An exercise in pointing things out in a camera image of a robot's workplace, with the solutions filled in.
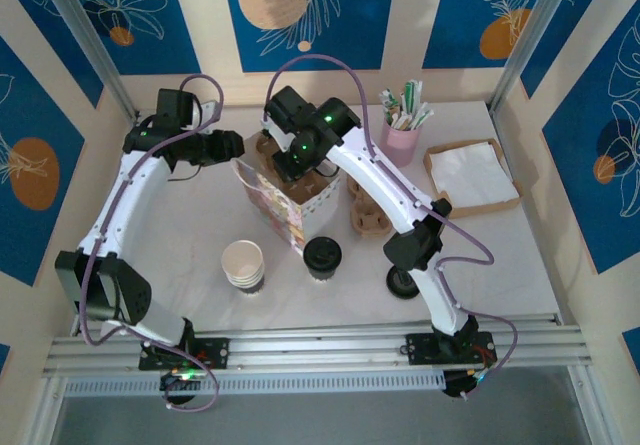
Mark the pulp cup carrier stack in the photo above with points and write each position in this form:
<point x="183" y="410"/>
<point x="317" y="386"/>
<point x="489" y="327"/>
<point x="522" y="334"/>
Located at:
<point x="367" y="220"/>

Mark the pink metal cup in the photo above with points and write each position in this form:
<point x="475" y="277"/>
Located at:
<point x="400" y="147"/>

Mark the right controller board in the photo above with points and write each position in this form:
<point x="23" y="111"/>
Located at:
<point x="465" y="385"/>

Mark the black plastic cup lid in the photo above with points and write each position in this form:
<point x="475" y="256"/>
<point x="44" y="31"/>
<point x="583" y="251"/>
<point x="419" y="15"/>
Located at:
<point x="322" y="252"/>

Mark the black lid stack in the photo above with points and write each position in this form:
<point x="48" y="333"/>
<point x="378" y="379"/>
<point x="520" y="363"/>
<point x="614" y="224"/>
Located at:
<point x="400" y="288"/>

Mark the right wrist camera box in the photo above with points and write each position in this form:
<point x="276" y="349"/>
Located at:
<point x="277" y="135"/>

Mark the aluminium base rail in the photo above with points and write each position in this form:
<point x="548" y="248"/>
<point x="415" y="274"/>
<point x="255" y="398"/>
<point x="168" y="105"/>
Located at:
<point x="310" y="350"/>

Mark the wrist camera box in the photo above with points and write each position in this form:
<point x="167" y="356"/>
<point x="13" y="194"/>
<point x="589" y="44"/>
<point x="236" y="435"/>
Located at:
<point x="277" y="135"/>
<point x="207" y="115"/>

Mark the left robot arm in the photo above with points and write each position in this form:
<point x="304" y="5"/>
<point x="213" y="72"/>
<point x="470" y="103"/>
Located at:
<point x="125" y="200"/>

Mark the paper cup stack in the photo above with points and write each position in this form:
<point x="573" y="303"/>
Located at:
<point x="242" y="260"/>

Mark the controller board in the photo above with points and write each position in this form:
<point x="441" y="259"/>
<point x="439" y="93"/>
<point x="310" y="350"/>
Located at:
<point x="180" y="380"/>
<point x="465" y="385"/>

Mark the animal print gift bag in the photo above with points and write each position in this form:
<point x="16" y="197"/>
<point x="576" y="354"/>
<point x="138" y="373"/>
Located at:
<point x="272" y="205"/>

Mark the white wrapped straw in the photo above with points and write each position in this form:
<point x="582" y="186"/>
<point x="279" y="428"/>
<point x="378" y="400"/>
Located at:
<point x="387" y="99"/>
<point x="422" y="116"/>

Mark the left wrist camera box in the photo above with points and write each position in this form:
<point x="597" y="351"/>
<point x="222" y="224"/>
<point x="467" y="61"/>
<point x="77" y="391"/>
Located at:
<point x="207" y="115"/>

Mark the brown cardboard tray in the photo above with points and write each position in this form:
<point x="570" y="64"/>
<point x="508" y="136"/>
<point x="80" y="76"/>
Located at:
<point x="495" y="205"/>

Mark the black paper coffee cup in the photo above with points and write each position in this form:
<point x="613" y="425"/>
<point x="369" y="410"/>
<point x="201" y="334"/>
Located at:
<point x="322" y="276"/>

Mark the aluminium frame post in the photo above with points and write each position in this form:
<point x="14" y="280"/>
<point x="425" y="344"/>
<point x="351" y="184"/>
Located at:
<point x="90" y="30"/>
<point x="530" y="40"/>

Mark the left controller board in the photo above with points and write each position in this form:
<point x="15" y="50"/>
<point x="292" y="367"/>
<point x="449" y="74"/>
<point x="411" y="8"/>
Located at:
<point x="180" y="380"/>

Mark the wooden stirrer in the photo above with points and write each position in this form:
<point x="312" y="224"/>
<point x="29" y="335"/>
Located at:
<point x="392" y="115"/>

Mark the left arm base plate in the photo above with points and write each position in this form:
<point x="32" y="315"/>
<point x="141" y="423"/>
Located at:
<point x="215" y="352"/>

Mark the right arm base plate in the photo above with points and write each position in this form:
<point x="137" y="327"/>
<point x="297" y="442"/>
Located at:
<point x="422" y="347"/>

